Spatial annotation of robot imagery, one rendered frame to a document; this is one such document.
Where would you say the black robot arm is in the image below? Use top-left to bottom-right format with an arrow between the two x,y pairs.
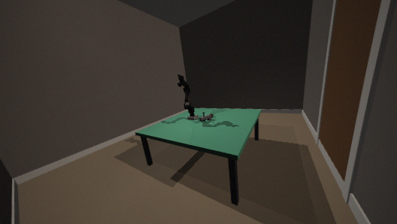
177,82 -> 195,117

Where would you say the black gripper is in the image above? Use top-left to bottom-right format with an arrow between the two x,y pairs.
178,74 -> 186,84

